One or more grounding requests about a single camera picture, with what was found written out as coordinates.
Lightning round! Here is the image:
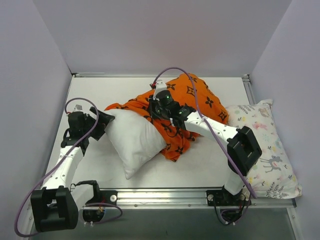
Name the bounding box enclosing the orange patterned pillowcase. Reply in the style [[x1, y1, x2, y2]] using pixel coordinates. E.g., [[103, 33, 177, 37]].
[[105, 73, 229, 162]]

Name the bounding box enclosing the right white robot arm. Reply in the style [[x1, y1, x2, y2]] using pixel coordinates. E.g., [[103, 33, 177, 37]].
[[148, 90, 262, 205]]

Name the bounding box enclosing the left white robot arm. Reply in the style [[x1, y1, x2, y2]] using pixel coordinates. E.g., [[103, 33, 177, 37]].
[[30, 105, 115, 233]]

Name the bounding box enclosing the white floral animal pillow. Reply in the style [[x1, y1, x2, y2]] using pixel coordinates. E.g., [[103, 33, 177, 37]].
[[226, 99, 302, 199]]

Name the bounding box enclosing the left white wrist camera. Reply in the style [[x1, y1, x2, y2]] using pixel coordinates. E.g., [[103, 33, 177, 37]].
[[72, 104, 83, 113]]

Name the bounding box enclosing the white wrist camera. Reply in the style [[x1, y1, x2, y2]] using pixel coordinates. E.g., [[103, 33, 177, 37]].
[[72, 104, 83, 113], [150, 79, 167, 101]]

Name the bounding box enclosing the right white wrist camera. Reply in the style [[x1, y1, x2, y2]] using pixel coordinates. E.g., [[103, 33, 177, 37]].
[[150, 79, 167, 101]]

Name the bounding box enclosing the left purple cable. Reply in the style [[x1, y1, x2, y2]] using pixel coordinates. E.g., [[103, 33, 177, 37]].
[[14, 97, 124, 238]]

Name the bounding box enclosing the purple cable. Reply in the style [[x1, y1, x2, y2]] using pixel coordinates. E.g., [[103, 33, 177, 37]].
[[14, 97, 124, 238], [152, 66, 258, 200]]

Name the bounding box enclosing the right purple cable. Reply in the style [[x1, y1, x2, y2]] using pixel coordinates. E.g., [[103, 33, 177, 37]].
[[152, 66, 258, 200]]

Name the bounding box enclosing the aluminium back rail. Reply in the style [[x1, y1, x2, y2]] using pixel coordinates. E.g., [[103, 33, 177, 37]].
[[72, 72, 106, 78]]

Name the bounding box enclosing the aluminium rail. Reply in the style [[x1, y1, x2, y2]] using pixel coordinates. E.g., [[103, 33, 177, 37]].
[[242, 74, 256, 105], [72, 72, 106, 78], [59, 187, 296, 209]]

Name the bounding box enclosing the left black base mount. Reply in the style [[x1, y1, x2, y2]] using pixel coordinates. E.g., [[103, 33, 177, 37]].
[[86, 190, 118, 205]]

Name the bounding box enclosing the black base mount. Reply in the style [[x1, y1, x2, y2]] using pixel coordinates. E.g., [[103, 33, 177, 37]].
[[86, 190, 118, 205], [206, 188, 252, 207]]

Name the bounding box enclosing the aluminium front rail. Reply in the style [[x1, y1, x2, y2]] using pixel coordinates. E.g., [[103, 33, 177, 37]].
[[59, 187, 296, 209]]

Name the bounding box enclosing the aluminium right side rail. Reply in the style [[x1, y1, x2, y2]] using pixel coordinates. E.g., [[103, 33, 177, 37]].
[[242, 74, 256, 105]]

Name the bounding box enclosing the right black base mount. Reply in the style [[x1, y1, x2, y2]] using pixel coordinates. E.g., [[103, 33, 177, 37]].
[[206, 188, 252, 207]]

